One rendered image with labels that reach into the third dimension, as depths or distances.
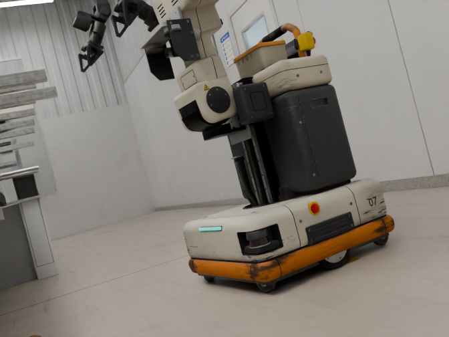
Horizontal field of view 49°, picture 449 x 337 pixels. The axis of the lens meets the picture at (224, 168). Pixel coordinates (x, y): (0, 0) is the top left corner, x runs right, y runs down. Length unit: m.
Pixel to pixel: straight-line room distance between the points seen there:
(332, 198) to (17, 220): 2.96
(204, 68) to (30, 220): 2.57
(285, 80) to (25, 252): 2.94
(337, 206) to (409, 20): 1.84
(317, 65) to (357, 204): 0.57
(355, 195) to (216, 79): 0.70
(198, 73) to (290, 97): 0.36
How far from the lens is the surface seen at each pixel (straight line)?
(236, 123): 2.06
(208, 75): 1.93
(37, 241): 4.18
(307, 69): 1.99
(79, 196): 10.55
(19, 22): 11.25
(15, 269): 4.33
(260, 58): 2.10
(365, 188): 2.02
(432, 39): 3.37
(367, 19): 3.78
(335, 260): 1.91
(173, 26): 1.91
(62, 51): 11.08
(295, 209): 1.80
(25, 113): 2.47
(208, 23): 2.05
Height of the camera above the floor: 0.45
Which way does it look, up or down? level
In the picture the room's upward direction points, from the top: 15 degrees counter-clockwise
